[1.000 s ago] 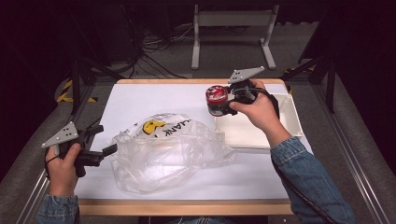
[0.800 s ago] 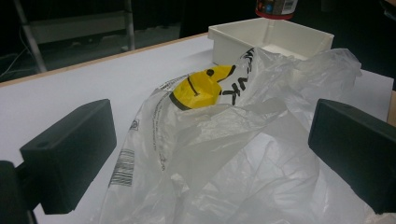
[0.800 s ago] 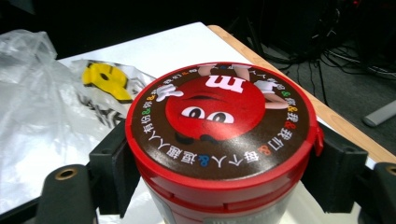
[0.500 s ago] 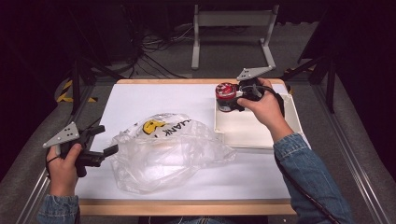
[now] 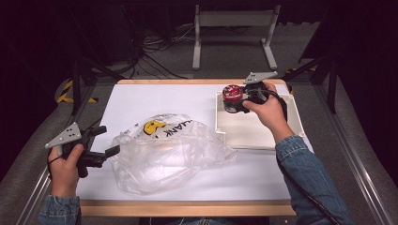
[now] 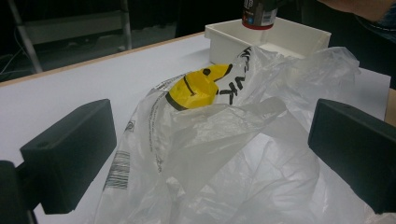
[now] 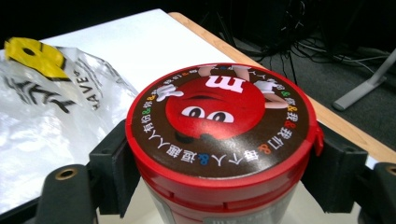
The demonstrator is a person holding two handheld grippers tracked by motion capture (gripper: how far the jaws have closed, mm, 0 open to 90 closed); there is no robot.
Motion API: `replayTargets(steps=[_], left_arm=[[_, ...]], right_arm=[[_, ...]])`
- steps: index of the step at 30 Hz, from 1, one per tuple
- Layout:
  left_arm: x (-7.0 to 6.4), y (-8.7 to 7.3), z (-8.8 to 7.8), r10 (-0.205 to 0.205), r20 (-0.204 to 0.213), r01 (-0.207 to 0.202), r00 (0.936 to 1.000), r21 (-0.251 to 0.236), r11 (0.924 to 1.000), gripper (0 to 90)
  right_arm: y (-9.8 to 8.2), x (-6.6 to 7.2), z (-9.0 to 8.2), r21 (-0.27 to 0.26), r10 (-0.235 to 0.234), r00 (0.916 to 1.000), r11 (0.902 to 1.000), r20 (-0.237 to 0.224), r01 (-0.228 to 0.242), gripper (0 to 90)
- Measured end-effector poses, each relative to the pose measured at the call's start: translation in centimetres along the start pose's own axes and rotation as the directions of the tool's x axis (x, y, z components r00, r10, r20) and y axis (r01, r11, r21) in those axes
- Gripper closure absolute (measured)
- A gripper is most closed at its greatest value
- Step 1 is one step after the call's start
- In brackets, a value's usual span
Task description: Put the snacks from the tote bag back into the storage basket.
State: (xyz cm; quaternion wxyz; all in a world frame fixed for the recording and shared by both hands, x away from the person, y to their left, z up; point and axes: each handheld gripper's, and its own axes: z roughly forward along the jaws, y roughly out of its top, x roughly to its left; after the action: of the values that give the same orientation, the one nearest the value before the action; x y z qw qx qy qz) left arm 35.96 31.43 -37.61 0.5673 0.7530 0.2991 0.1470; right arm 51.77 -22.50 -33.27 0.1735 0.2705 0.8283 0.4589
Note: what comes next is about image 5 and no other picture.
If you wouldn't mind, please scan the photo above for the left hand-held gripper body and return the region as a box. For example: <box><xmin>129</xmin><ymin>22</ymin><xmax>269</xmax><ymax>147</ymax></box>
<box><xmin>44</xmin><ymin>122</ymin><xmax>108</xmax><ymax>179</ymax></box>

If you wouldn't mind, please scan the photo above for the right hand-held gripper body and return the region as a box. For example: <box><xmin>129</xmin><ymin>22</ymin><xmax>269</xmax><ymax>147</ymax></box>
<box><xmin>242</xmin><ymin>70</ymin><xmax>279</xmax><ymax>106</ymax></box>

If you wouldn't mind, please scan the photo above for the red-topped can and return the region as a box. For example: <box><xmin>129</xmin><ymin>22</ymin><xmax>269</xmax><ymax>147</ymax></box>
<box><xmin>222</xmin><ymin>83</ymin><xmax>247</xmax><ymax>114</ymax></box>

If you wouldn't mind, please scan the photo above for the white plastic tray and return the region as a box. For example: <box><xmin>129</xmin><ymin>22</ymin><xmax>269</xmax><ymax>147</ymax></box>
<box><xmin>214</xmin><ymin>90</ymin><xmax>306</xmax><ymax>151</ymax></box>

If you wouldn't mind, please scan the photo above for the clear smiley-print plastic bag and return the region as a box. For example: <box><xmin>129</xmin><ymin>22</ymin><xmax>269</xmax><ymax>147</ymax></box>
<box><xmin>109</xmin><ymin>112</ymin><xmax>238</xmax><ymax>197</ymax></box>

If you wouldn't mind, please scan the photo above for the person's right hand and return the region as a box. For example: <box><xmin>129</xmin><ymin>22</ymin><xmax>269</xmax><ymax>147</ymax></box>
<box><xmin>241</xmin><ymin>81</ymin><xmax>296</xmax><ymax>145</ymax></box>

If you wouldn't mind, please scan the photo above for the person's left hand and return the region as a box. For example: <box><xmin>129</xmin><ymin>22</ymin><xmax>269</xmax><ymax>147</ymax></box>
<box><xmin>47</xmin><ymin>142</ymin><xmax>85</xmax><ymax>198</ymax></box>

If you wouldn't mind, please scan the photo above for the yellow black hazard tape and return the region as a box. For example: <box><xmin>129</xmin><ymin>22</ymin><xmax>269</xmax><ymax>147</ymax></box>
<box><xmin>55</xmin><ymin>79</ymin><xmax>100</xmax><ymax>104</ymax></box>

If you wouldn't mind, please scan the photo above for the black metal stand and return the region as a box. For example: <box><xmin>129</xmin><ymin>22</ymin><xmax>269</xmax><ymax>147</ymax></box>
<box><xmin>69</xmin><ymin>56</ymin><xmax>127</xmax><ymax>117</ymax></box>
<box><xmin>281</xmin><ymin>52</ymin><xmax>340</xmax><ymax>115</ymax></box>

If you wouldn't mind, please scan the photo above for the white metal stand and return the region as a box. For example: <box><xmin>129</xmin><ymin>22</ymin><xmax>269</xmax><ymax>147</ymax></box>
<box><xmin>191</xmin><ymin>4</ymin><xmax>282</xmax><ymax>71</ymax></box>

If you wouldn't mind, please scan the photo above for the white table sheet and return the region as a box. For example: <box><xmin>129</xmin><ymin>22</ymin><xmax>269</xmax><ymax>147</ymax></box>
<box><xmin>76</xmin><ymin>83</ymin><xmax>314</xmax><ymax>202</ymax></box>

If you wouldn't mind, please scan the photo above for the person's denim lap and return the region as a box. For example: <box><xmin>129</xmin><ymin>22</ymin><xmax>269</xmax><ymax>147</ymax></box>
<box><xmin>168</xmin><ymin>217</ymin><xmax>234</xmax><ymax>225</ymax></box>

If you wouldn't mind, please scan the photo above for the left hand-held gripper black cable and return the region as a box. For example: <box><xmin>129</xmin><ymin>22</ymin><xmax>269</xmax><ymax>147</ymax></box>
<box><xmin>46</xmin><ymin>155</ymin><xmax>64</xmax><ymax>180</ymax></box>

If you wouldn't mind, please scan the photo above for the hand-held gripper black cable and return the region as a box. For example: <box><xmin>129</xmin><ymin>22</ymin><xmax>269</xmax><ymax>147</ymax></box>
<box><xmin>250</xmin><ymin>87</ymin><xmax>343</xmax><ymax>225</ymax></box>
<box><xmin>46</xmin><ymin>155</ymin><xmax>64</xmax><ymax>180</ymax></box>

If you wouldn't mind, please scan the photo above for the right hand-held gripper black cable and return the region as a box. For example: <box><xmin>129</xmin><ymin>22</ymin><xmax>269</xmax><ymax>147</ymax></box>
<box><xmin>250</xmin><ymin>87</ymin><xmax>343</xmax><ymax>225</ymax></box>

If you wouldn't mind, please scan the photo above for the aluminium floor rail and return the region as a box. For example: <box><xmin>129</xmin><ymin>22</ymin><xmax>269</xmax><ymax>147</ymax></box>
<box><xmin>14</xmin><ymin>83</ymin><xmax>98</xmax><ymax>225</ymax></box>
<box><xmin>314</xmin><ymin>83</ymin><xmax>396</xmax><ymax>225</ymax></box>

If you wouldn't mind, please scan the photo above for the bundle of floor cables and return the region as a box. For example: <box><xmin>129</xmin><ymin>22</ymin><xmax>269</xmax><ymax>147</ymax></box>
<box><xmin>124</xmin><ymin>23</ymin><xmax>205</xmax><ymax>80</ymax></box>

